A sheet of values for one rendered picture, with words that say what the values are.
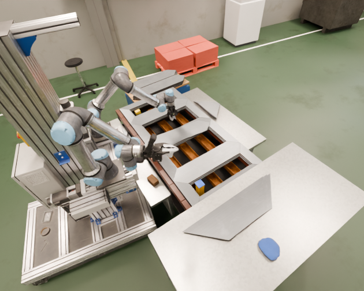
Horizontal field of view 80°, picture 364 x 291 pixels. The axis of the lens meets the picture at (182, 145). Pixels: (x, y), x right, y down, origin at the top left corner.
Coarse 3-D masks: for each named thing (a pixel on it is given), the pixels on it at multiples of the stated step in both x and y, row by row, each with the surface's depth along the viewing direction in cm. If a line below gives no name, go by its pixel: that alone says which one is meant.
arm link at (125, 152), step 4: (116, 148) 122; (120, 148) 122; (124, 148) 122; (128, 148) 122; (132, 148) 121; (116, 152) 122; (120, 152) 122; (124, 152) 122; (128, 152) 121; (132, 152) 121; (116, 156) 124; (120, 156) 123; (124, 156) 123; (128, 156) 123; (132, 156) 123; (124, 160) 126; (128, 160) 126
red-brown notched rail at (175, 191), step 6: (120, 114) 248; (126, 120) 240; (126, 126) 237; (132, 132) 226; (138, 138) 219; (156, 162) 196; (156, 168) 194; (162, 174) 187; (168, 180) 182; (174, 186) 178; (174, 192) 174; (180, 198) 170; (186, 204) 166
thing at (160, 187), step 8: (112, 120) 265; (128, 136) 243; (144, 160) 218; (136, 168) 212; (144, 168) 211; (152, 168) 211; (144, 176) 205; (144, 184) 198; (160, 184) 197; (144, 192) 193; (152, 192) 192; (160, 192) 192; (168, 192) 191; (152, 200) 187; (160, 200) 186
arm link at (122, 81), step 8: (120, 80) 166; (128, 80) 168; (120, 88) 170; (128, 88) 168; (136, 88) 173; (136, 96) 177; (144, 96) 178; (152, 96) 182; (152, 104) 184; (160, 104) 187
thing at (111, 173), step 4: (112, 164) 158; (112, 168) 158; (116, 168) 163; (108, 172) 157; (112, 172) 159; (116, 172) 162; (108, 176) 158; (112, 176) 160; (104, 180) 160; (108, 180) 160
